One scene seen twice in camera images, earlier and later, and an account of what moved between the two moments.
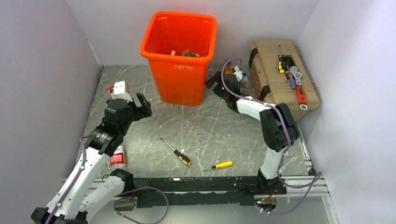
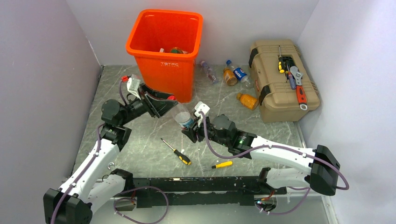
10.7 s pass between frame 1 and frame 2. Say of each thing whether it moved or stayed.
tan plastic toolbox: stayed
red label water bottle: moved
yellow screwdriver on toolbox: stayed
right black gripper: moved
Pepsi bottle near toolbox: stayed
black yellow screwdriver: stayed
